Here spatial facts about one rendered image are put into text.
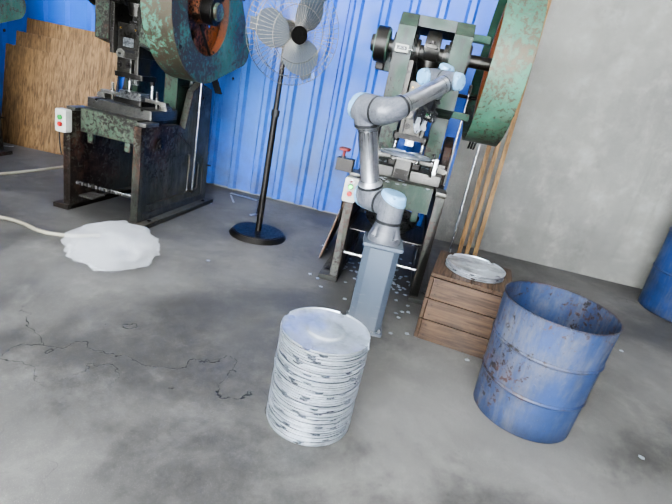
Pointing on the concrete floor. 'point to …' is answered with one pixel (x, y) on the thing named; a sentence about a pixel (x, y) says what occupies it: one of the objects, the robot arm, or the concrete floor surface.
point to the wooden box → (459, 310)
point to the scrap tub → (543, 360)
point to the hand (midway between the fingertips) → (416, 130)
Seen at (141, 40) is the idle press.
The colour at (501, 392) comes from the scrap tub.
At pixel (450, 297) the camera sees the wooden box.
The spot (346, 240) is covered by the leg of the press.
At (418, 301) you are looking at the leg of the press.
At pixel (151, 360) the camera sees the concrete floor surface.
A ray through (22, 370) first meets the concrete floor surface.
